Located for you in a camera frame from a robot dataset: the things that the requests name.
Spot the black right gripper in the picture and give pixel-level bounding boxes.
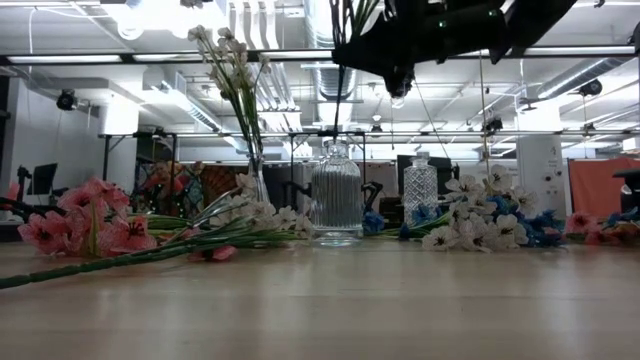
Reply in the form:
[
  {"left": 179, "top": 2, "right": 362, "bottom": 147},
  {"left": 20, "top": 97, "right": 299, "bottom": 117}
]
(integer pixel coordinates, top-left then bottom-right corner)
[{"left": 331, "top": 0, "right": 506, "bottom": 76}]

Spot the blue artificial flower spray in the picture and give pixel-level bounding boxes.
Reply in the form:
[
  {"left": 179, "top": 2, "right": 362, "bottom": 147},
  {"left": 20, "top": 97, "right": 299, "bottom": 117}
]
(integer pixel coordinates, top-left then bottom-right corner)
[
  {"left": 327, "top": 0, "right": 384, "bottom": 144},
  {"left": 362, "top": 203, "right": 446, "bottom": 239},
  {"left": 487, "top": 195, "right": 567, "bottom": 250}
]

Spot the white artificial flower spray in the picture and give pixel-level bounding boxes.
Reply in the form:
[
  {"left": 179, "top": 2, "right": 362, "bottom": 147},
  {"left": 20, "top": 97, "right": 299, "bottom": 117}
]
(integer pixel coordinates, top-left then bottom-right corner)
[
  {"left": 186, "top": 23, "right": 275, "bottom": 201},
  {"left": 379, "top": 163, "right": 540, "bottom": 254},
  {"left": 0, "top": 172, "right": 315, "bottom": 292}
]

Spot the ribbed clear glass vase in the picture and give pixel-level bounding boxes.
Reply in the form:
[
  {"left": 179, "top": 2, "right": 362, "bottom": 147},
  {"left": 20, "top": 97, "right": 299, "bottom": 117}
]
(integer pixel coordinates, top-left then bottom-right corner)
[{"left": 308, "top": 138, "right": 365, "bottom": 248}]

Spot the flared clear glass vase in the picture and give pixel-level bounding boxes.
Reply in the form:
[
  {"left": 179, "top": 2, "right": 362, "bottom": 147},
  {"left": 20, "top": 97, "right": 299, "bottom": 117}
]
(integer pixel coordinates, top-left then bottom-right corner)
[{"left": 248, "top": 153, "right": 275, "bottom": 207}]

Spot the pink artificial flower spray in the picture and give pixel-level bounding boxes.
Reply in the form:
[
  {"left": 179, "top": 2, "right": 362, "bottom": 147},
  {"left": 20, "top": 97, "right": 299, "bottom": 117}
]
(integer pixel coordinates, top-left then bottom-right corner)
[
  {"left": 17, "top": 176, "right": 237, "bottom": 264},
  {"left": 563, "top": 207, "right": 640, "bottom": 247}
]

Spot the diamond-cut clear glass vase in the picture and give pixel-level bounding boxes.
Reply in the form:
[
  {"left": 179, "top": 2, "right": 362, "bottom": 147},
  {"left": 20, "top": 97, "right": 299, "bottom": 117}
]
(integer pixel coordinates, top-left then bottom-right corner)
[{"left": 402, "top": 151, "right": 440, "bottom": 227}]

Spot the colourful patterned object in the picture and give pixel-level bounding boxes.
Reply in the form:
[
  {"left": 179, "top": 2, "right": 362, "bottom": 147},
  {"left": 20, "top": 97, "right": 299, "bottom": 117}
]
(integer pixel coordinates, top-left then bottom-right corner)
[{"left": 134, "top": 158, "right": 239, "bottom": 216}]

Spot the white tower appliance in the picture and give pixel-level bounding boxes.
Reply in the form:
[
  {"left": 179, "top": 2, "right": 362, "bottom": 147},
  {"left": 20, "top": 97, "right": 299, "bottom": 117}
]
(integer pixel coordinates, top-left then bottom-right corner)
[{"left": 516, "top": 133, "right": 567, "bottom": 220}]

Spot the orange partition panel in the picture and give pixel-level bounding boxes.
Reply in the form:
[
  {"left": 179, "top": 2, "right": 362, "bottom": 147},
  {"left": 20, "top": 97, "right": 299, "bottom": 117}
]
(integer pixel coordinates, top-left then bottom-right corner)
[{"left": 568, "top": 158, "right": 640, "bottom": 220}]

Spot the black background equipment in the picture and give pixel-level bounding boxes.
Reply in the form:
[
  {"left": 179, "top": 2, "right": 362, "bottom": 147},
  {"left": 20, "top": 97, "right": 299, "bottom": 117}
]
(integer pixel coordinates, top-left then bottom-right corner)
[{"left": 612, "top": 168, "right": 640, "bottom": 214}]

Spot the small black monitor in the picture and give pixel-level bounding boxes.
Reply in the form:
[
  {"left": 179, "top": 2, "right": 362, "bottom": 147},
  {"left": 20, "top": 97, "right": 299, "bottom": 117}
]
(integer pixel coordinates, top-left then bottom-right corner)
[{"left": 26, "top": 162, "right": 59, "bottom": 197}]

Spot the black metal scaffold frame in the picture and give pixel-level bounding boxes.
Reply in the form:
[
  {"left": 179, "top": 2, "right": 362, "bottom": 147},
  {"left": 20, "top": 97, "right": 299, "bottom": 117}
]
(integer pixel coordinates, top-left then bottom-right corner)
[{"left": 98, "top": 129, "right": 640, "bottom": 201}]

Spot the thin hanging cable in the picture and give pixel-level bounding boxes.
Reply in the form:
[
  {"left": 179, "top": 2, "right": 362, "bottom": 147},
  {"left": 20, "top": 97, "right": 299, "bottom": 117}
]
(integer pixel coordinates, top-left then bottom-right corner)
[{"left": 473, "top": 49, "right": 490, "bottom": 174}]

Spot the black frame bar with lights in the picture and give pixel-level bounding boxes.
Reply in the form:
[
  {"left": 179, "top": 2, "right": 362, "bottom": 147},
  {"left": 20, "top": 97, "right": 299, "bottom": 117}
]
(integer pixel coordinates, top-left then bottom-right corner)
[{"left": 0, "top": 45, "right": 640, "bottom": 66}]

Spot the black aluminium rig frame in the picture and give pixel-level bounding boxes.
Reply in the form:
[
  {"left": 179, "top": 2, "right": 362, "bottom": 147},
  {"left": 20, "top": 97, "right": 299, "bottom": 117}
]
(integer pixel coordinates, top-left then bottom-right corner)
[{"left": 0, "top": 219, "right": 24, "bottom": 242}]

